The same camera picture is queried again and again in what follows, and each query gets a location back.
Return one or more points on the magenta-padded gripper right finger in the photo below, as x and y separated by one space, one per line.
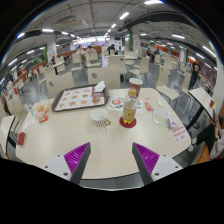
148 160

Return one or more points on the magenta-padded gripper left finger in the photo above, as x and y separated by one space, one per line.
75 160

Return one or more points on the clear bottle with tan cap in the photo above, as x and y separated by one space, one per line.
129 111

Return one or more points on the pink printed sign card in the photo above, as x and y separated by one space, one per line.
180 134

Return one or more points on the flat round red coaster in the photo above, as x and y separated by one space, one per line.
124 125

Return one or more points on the small purple packet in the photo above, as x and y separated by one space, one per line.
173 125

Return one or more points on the clear plastic packet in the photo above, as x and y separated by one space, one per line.
161 117

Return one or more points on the small red sauce packet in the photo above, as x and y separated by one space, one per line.
148 106

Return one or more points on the small red card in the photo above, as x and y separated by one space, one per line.
21 138

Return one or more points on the small white crumpled paper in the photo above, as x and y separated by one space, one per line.
159 103

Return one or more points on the brown tray with menu liner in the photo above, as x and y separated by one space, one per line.
73 100

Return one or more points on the clear food wrapper bag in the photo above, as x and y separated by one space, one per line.
41 109

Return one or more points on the round brown food item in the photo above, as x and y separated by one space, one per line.
96 99

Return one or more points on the colourful printed paper sheet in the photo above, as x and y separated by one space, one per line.
116 104

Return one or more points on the person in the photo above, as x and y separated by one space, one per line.
195 73
80 51
111 49
210 138

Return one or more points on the red paper cup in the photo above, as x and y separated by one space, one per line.
136 87

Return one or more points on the white crumpled napkin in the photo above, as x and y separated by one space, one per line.
99 87

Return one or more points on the beige neighbouring table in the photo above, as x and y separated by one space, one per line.
201 100

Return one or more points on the beige chairs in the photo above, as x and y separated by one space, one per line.
105 76

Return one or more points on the ceiling lights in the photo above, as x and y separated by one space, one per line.
47 30

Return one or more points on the ceiling air conditioner unit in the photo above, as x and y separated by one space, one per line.
66 20

